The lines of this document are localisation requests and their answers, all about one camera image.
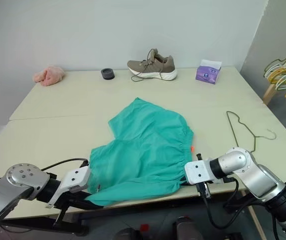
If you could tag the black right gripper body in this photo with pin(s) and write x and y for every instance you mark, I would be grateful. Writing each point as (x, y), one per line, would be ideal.
(204, 191)

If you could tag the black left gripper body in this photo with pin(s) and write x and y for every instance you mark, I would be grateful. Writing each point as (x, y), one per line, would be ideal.
(60, 215)

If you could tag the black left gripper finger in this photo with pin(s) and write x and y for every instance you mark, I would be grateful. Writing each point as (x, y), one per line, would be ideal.
(90, 202)

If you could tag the teal green shorts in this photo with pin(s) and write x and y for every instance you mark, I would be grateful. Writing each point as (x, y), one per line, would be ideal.
(145, 150)

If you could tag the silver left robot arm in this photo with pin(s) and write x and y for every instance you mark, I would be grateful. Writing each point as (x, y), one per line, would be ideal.
(15, 185)

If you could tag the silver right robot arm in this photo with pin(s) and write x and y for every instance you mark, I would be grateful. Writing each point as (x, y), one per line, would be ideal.
(255, 172)

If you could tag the wooden hanger rack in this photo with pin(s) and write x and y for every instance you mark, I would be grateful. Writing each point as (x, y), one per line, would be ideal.
(280, 67)

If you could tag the dark rounded shape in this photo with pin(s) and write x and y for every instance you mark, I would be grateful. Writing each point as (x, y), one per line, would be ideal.
(126, 234)
(184, 228)

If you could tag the wooden table leg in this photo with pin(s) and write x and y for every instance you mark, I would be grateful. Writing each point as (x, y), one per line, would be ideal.
(253, 217)

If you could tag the small red object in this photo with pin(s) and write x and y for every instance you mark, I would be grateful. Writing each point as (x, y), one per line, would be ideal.
(144, 227)

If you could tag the purple tissue pack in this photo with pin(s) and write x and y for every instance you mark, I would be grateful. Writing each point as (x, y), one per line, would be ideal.
(206, 73)

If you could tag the taupe sneaker with white sole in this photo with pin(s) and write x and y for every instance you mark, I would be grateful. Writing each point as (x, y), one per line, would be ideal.
(155, 66)

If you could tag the pink fluffy cloth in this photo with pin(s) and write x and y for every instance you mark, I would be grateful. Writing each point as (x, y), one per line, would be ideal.
(49, 75)

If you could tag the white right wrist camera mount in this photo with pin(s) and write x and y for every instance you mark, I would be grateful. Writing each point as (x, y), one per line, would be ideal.
(198, 172)

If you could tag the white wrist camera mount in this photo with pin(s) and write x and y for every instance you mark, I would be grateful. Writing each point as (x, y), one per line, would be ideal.
(74, 178)
(198, 172)

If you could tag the black table frame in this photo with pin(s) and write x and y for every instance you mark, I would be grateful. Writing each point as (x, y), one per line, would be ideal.
(38, 226)

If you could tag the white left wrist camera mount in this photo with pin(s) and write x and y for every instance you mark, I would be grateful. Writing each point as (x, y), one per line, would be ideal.
(74, 178)

